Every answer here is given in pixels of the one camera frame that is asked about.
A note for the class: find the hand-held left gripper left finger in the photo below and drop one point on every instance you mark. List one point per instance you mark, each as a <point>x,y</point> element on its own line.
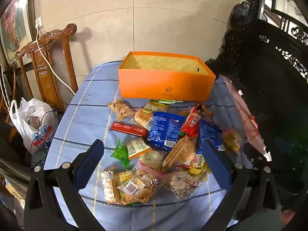
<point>90,158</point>

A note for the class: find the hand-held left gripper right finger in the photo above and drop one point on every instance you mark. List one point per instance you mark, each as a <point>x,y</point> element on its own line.
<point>216,168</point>

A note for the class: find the orange-edged snack packet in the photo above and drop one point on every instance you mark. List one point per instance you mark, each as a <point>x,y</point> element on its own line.
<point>138,147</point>

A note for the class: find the orange cardboard box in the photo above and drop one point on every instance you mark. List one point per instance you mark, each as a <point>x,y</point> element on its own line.
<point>163,84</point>

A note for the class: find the narrow cracker packet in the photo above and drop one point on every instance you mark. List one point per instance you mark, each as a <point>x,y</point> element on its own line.
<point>109,185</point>

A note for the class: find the small blue snack packet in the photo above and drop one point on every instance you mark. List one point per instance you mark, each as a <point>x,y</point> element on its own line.
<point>209,134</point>

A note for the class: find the clear bag of white candies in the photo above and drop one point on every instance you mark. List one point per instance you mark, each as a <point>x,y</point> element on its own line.
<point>184,184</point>

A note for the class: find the square cracker packet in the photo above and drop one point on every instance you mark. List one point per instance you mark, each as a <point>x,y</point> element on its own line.
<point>123,176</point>

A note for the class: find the blue striped tablecloth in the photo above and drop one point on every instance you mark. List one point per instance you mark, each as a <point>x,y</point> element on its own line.
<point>89,115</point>

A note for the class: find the red long bar packet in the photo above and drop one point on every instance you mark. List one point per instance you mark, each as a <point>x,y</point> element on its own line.
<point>128,128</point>

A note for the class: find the red snack packet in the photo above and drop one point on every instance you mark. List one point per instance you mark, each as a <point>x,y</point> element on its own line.
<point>191,122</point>

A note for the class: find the brown chocolate bar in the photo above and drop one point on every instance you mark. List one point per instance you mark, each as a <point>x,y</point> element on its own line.
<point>207,114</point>

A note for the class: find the beige snack packet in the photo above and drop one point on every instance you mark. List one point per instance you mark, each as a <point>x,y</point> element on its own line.
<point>120,110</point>

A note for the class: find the pink zip bag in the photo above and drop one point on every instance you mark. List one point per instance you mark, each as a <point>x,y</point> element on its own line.
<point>157,170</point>

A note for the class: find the round white pastry packet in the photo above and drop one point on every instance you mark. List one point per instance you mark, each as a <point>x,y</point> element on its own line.
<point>150,160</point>

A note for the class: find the clear brown cookie packet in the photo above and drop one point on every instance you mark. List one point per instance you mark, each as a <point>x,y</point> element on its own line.
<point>144,185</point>

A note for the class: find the large blue snack packet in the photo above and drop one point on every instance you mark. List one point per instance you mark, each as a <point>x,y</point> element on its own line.
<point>166,131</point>

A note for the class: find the clear bread bun packet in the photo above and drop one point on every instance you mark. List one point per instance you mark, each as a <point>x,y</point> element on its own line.
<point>143,118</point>

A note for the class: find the white plastic bag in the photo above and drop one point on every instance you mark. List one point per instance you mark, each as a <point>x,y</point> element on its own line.
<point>28,119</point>

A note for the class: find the carved wooden chair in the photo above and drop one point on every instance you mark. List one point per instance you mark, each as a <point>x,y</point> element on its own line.
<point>45,69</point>

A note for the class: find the dark carved wooden furniture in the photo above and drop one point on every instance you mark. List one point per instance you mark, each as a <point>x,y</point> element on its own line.
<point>272,77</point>

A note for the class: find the white wall outlet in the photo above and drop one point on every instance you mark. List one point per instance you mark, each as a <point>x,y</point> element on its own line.
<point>39,22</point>

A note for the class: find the framed wall picture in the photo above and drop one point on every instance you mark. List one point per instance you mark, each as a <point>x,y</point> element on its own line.
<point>13,21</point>

